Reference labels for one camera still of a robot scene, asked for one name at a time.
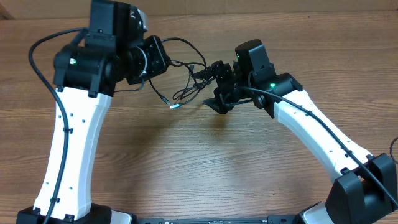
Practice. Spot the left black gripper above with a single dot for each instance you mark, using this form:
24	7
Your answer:
159	60

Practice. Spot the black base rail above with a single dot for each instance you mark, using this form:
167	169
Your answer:
214	221

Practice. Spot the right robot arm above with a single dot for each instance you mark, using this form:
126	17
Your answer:
364	186

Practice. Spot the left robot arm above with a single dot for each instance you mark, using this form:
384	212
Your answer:
111	49

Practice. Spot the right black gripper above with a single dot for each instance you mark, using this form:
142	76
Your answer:
222	73

